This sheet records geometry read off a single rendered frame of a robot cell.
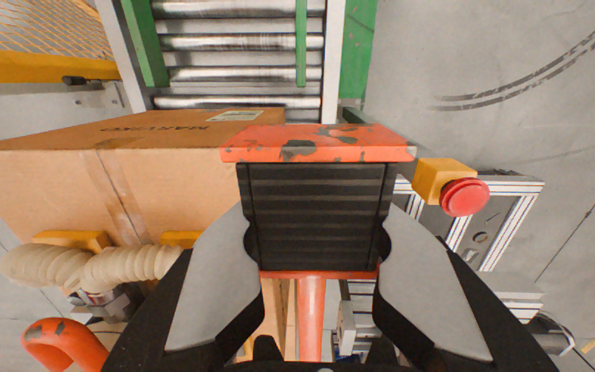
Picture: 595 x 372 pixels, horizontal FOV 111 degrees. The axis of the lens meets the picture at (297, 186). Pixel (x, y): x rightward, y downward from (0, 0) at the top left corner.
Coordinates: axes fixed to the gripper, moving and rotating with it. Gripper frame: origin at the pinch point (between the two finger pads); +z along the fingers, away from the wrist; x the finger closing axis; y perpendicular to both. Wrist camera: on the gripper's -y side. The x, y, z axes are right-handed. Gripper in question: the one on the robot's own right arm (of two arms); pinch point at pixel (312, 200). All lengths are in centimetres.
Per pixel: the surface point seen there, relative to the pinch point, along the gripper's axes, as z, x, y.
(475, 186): 17.6, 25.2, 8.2
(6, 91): 75, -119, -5
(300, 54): 58, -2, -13
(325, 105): 62, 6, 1
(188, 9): 67, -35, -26
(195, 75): 66, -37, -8
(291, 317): 67, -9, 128
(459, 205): 17.6, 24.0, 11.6
